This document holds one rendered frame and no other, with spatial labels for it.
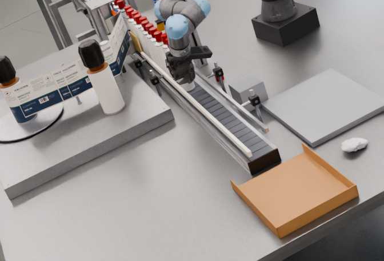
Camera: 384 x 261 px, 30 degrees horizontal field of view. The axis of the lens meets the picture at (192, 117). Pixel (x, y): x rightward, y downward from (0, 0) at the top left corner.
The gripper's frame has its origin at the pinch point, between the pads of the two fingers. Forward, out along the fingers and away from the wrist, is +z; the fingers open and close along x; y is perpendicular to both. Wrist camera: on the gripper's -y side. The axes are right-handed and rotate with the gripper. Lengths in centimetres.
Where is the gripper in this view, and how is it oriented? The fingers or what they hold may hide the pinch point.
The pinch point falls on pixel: (190, 79)
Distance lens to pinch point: 270.5
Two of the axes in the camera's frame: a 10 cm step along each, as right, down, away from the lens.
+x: 4.7, 7.3, -5.0
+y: -8.8, 4.4, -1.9
